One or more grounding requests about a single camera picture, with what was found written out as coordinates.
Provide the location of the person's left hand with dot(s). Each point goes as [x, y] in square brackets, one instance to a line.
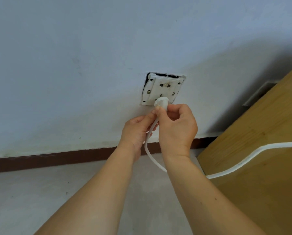
[132, 134]

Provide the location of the person's right hand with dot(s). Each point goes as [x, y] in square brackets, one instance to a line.
[177, 134]

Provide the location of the person's right thumb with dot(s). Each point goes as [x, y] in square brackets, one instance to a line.
[160, 118]

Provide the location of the person's left thumb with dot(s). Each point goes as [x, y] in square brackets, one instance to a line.
[147, 116]

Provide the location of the person's right forearm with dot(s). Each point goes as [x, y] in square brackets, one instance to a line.
[204, 200]

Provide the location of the person's left forearm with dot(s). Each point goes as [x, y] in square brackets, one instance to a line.
[99, 193]

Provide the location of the brown baseboard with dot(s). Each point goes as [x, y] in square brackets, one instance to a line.
[62, 159]

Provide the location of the wooden cabinet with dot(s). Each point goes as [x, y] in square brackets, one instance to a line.
[263, 149]

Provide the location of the white wall socket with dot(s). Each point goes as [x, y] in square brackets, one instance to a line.
[160, 86]

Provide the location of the white wall cover plate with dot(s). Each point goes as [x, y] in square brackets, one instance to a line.
[260, 92]

